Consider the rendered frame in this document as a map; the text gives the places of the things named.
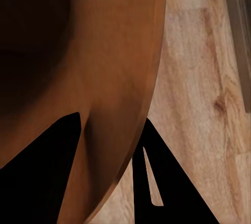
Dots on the trash can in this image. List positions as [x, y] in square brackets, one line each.
[96, 57]

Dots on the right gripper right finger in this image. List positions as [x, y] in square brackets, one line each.
[182, 202]

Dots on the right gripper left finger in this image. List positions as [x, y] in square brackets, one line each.
[33, 183]

